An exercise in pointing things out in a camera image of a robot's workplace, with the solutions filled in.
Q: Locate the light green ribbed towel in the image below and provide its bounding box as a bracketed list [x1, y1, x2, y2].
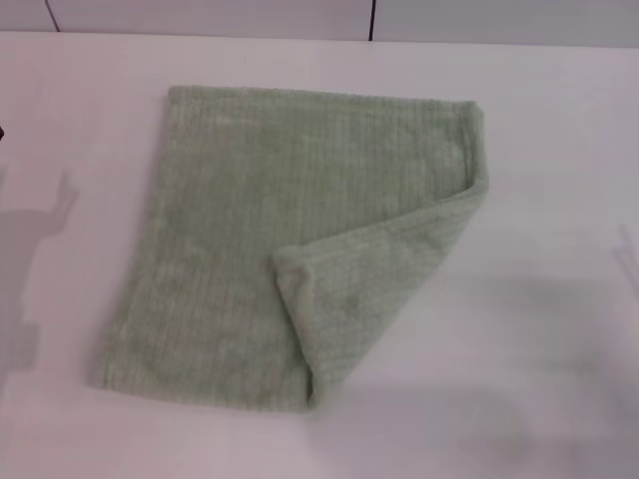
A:
[88, 84, 489, 413]

